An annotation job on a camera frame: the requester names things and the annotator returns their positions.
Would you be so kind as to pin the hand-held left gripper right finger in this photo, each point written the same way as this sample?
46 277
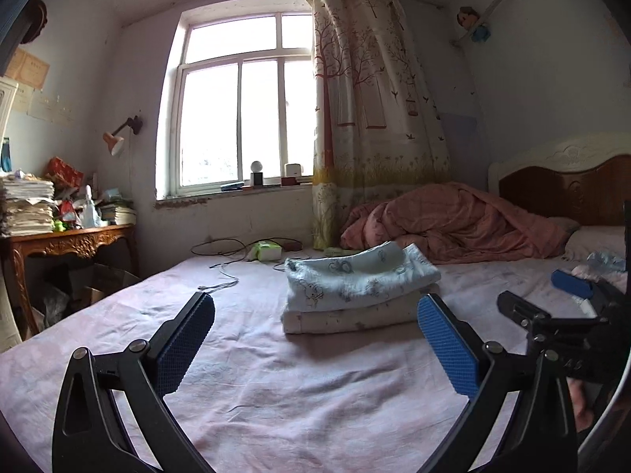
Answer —
446 342

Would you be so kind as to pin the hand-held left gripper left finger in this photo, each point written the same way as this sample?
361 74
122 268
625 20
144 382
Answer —
190 337

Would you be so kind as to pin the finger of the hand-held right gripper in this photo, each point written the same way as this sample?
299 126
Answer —
522 310
572 283

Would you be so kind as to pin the white cartoon print pants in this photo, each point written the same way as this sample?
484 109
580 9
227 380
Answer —
355 276

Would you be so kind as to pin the beige dotted folded pants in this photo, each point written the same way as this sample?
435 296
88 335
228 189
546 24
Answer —
345 320

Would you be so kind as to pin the person's right hand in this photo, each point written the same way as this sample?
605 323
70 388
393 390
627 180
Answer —
581 414

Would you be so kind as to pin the blue cloth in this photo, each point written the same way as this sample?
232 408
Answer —
604 260

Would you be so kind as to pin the pink pillow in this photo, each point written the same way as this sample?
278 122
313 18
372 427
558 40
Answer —
596 241

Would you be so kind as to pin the beige pillow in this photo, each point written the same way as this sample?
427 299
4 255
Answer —
562 225

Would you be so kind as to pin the cardboard box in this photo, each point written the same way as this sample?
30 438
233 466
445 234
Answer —
106 278

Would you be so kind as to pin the green white tissue pack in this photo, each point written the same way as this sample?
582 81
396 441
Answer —
266 251

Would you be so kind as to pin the pink quilt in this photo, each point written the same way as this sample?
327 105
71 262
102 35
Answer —
443 221

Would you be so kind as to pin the carved wooden desk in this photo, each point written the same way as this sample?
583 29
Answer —
74 244

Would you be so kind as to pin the dark flat book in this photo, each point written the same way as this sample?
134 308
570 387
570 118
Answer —
231 186

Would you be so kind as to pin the white spray bottle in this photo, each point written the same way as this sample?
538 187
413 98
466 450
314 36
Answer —
89 214

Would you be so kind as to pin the small green toy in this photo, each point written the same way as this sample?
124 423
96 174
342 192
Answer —
60 225

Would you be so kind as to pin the white ball lamp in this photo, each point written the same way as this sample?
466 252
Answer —
257 166

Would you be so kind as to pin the brown box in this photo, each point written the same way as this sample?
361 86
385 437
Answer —
291 181

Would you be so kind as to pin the small white box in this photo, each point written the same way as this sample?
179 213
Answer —
293 170

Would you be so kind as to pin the red box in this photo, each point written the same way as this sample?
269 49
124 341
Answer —
64 172

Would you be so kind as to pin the stack of papers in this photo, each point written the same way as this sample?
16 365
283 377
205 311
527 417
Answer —
27 207

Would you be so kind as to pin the tree print curtain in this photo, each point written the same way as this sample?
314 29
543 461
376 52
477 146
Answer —
369 108

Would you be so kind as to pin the blue bottle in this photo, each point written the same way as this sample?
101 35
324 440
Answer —
5 157

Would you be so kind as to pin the blue plush toy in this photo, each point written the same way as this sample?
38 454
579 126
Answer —
480 33

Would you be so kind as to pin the white cabinet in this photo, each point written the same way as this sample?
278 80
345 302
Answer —
7 108

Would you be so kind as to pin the wooden headboard with white frame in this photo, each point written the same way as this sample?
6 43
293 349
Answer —
557 192

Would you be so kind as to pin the pink wall lamp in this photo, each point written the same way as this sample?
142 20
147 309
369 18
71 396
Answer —
113 143

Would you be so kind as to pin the pale wall paper sheet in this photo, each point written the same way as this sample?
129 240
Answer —
49 108

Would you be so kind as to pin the doll wall decoration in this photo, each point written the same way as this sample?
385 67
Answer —
468 16

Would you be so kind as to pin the framed wall certificate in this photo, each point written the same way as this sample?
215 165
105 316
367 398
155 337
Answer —
29 69

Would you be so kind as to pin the dark wooden wall ornament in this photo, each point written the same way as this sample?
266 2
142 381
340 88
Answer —
35 19

